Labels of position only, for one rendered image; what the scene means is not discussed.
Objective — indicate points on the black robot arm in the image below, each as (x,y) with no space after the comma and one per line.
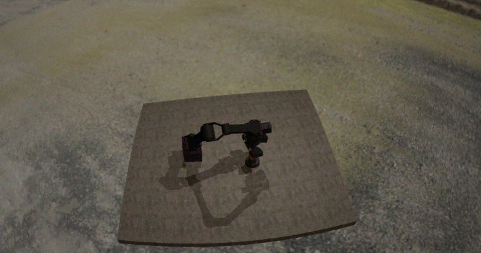
(252,129)

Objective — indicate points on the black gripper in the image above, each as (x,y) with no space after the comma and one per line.
(252,143)

